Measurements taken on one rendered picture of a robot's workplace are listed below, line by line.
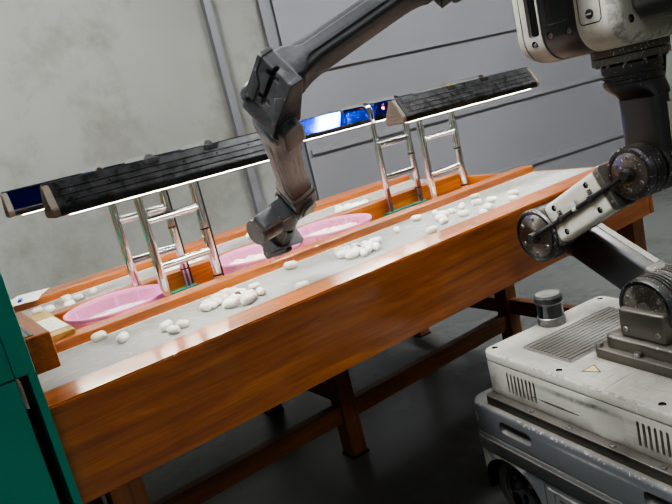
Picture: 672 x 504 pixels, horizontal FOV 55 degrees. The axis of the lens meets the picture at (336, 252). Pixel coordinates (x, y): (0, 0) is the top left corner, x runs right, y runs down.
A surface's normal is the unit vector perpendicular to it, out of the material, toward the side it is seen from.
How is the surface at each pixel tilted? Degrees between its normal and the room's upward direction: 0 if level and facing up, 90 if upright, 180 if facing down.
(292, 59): 58
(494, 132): 90
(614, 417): 93
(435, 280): 90
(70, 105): 90
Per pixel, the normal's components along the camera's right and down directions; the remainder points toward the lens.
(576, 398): -0.87, 0.29
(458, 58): 0.45, 0.09
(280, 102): -0.64, 0.44
